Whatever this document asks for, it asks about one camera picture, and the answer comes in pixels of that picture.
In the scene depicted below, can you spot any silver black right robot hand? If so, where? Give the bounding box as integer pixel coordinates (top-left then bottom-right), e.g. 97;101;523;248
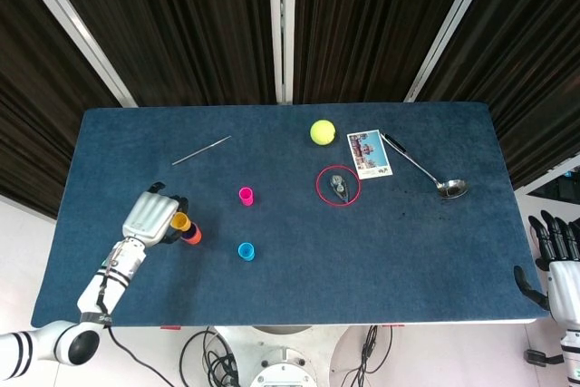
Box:
513;209;580;336

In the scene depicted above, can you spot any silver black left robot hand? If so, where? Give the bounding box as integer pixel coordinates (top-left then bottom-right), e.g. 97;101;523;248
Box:
121;181;190;246

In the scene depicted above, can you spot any yellow plastic cup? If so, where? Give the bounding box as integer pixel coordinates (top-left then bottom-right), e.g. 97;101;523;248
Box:
170;211;192;232

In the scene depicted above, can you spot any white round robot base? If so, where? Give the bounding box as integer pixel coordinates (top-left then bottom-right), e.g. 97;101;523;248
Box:
212;325;346;387

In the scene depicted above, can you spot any orange plastic cup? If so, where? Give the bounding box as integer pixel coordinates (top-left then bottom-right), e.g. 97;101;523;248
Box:
184;222;204;247

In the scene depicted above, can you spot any black stand foot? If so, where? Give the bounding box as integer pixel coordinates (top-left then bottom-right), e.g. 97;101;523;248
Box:
524;348;566;366

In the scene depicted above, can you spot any thin metal rod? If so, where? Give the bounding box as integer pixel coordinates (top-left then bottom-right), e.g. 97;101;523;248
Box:
171;135;233;167

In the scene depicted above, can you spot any dark brown curtain panel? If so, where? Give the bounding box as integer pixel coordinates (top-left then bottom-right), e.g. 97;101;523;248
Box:
414;0;580;189
0;0;121;220
293;0;478;105
38;0;277;108

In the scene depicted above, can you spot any blue velvet table cloth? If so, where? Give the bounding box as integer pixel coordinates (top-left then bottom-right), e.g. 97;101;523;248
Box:
30;102;549;328

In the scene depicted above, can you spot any clear correction tape dispenser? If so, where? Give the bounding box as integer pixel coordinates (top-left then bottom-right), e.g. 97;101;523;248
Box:
328;173;351;203

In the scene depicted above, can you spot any yellow-green tennis ball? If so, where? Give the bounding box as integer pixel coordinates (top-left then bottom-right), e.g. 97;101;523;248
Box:
309;119;337;147

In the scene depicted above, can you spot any picture postcard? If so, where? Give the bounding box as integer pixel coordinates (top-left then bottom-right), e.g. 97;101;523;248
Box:
346;129;394;180

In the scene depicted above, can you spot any white frame post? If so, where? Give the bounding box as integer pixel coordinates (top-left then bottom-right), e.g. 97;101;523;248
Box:
267;0;296;105
520;163;580;196
403;0;496;103
7;0;138;109

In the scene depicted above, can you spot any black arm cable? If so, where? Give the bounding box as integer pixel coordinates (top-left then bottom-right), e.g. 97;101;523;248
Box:
94;241;178;387

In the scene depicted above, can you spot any metal ladle with black handle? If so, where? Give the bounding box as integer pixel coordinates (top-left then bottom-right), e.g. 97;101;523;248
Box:
379;131;469;200

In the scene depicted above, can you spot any black floor cable bundle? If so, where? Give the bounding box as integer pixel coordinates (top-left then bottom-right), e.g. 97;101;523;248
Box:
179;326;241;387
339;325;394;387

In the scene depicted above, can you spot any red thin ring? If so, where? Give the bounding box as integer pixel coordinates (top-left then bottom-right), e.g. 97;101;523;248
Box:
315;165;363;208

